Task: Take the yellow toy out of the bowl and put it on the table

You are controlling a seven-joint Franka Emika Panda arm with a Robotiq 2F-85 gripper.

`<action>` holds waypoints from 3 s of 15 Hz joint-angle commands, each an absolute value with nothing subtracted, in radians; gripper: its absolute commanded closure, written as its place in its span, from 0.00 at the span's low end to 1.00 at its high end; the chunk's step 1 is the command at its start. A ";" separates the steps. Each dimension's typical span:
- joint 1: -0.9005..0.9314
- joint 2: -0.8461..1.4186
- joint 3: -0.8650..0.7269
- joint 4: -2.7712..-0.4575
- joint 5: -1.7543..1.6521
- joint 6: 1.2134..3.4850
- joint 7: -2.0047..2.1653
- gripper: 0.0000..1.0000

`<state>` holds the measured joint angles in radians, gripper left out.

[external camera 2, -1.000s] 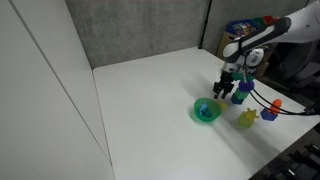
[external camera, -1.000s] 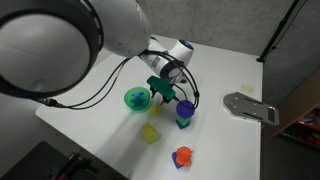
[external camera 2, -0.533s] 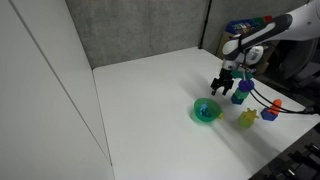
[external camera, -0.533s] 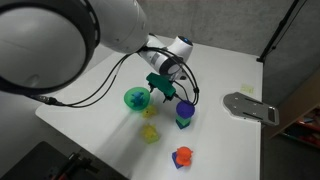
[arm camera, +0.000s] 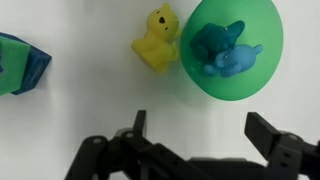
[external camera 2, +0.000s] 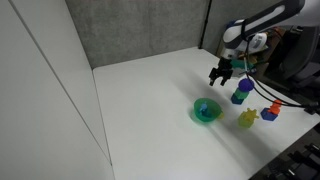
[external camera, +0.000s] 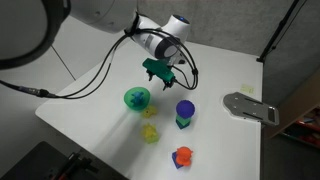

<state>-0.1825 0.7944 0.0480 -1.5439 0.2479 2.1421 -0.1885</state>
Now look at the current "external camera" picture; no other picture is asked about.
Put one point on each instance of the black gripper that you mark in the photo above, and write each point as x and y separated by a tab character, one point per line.
168	81

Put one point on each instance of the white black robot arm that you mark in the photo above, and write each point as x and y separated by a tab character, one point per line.
100	11

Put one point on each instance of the blue rubber animal toy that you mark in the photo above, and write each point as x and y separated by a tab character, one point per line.
138	98

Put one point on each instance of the green translucent bowl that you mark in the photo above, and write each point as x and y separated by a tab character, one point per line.
130	101

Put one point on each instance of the green toy block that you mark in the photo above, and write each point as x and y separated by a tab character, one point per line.
183	119

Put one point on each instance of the yellow spiky toy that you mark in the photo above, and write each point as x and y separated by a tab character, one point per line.
149	129

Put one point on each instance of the yellow-green toy block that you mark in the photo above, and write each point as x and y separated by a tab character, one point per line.
153	138

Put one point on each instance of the orange rubber toy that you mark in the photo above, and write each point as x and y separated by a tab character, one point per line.
183	155

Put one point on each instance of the blue flat toy block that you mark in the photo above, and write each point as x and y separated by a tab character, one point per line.
175	160

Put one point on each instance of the pale yellow sticky note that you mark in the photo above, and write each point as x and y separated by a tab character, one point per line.
247	88

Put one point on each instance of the grey metal mounting plate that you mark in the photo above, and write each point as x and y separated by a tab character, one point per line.
248	108

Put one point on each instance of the red black hand tool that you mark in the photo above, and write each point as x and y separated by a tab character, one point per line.
71	164

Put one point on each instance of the black tripod stand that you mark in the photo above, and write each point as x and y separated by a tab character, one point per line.
278	28

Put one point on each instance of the wooden shelf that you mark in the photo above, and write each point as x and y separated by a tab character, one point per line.
300	100

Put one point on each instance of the black case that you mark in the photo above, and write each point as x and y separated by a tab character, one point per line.
30	163

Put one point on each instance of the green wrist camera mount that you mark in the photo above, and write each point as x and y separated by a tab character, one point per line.
158	68

